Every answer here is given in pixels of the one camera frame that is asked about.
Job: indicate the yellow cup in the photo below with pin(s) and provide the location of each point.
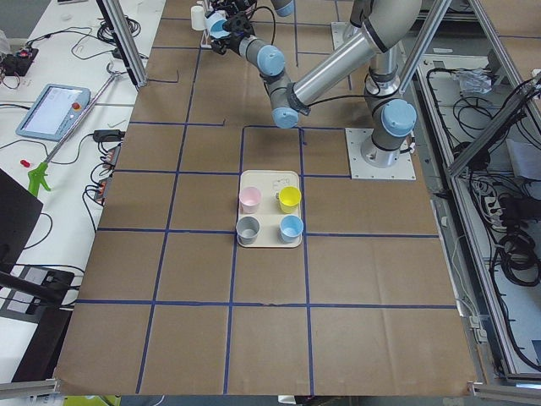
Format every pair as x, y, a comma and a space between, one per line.
289, 199

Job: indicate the blue teach pendant tablet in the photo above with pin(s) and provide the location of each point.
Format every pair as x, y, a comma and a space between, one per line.
53, 112

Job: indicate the white wire cup rack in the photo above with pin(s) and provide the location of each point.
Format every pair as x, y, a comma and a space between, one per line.
206, 39

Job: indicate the black monitor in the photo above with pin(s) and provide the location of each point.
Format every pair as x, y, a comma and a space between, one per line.
19, 211

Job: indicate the light blue cup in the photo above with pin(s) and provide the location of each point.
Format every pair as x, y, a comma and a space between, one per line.
215, 25
291, 228

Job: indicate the white ikea cup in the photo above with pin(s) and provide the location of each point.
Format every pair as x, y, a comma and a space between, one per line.
197, 16

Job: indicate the green handled reacher grabber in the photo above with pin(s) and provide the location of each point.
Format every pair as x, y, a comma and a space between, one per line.
37, 176

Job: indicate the cream plastic tray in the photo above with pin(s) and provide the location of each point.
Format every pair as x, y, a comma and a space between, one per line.
269, 214

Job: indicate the grey cup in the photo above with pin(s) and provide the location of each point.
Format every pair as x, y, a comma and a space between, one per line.
247, 229

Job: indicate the aluminium frame post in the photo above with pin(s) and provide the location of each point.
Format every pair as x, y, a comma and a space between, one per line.
116, 21

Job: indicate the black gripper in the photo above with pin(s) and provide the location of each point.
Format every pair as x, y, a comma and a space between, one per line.
233, 26
221, 5

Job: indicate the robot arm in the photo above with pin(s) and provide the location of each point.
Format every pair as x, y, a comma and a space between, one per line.
282, 7
377, 26

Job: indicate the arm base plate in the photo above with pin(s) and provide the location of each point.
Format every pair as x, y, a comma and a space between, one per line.
341, 33
368, 162

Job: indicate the pink cup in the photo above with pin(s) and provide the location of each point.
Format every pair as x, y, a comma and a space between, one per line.
249, 199

